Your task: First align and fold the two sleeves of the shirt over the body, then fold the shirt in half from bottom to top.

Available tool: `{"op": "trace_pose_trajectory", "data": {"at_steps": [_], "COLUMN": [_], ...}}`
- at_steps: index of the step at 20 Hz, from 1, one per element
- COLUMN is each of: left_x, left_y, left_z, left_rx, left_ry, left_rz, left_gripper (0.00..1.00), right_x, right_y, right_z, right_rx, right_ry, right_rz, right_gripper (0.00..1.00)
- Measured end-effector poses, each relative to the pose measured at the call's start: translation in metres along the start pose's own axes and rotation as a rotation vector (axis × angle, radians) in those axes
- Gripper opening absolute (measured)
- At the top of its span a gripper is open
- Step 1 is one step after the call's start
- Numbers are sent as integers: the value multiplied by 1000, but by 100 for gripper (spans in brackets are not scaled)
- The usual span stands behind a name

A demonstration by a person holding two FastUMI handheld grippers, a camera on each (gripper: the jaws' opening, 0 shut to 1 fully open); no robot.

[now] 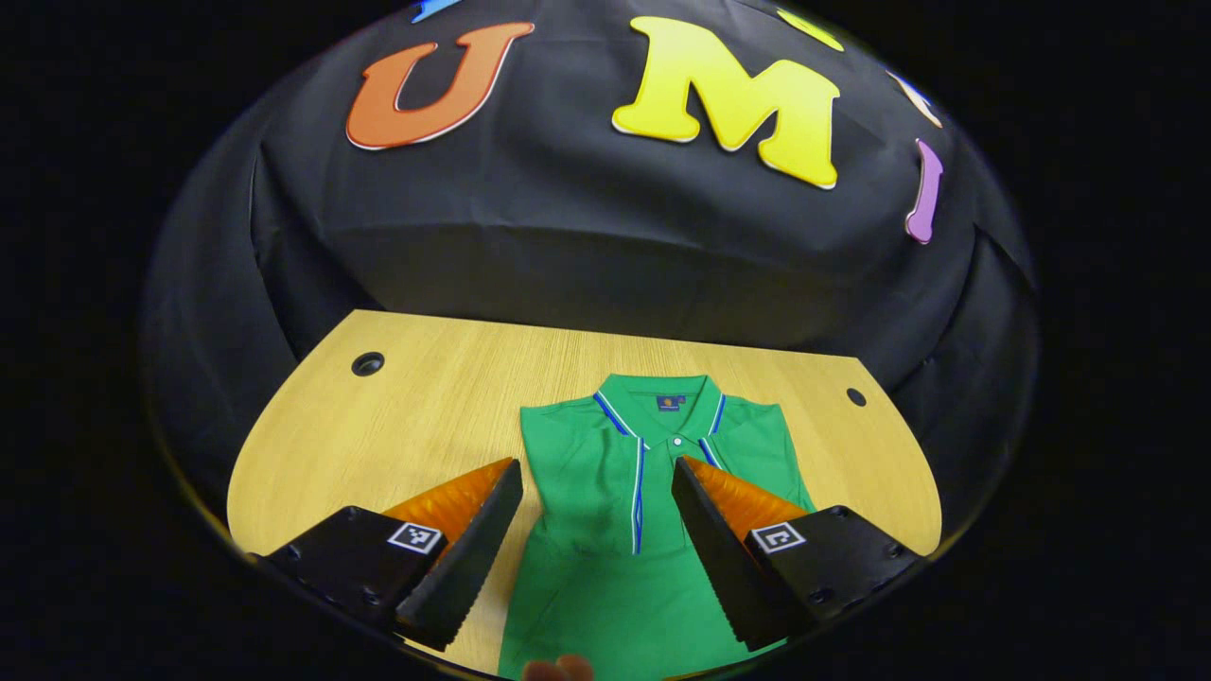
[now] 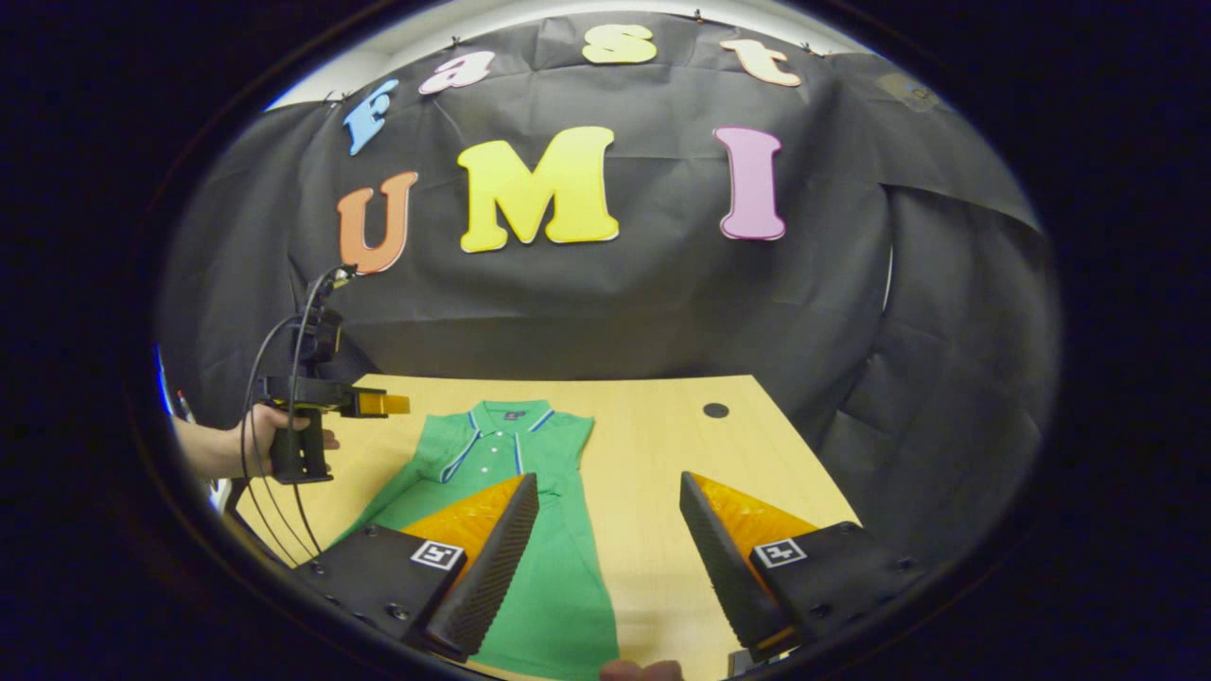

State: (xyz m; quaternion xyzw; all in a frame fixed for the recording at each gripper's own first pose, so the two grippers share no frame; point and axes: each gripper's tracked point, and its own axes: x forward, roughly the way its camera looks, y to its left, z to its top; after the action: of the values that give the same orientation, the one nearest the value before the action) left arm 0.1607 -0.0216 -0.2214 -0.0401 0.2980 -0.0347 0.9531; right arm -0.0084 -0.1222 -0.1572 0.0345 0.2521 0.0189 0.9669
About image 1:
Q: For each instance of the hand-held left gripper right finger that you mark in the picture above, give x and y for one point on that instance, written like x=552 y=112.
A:
x=724 y=567

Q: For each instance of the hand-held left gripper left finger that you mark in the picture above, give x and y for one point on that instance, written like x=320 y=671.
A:
x=464 y=567

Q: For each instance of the green T-shirt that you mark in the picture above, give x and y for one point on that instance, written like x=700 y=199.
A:
x=587 y=454

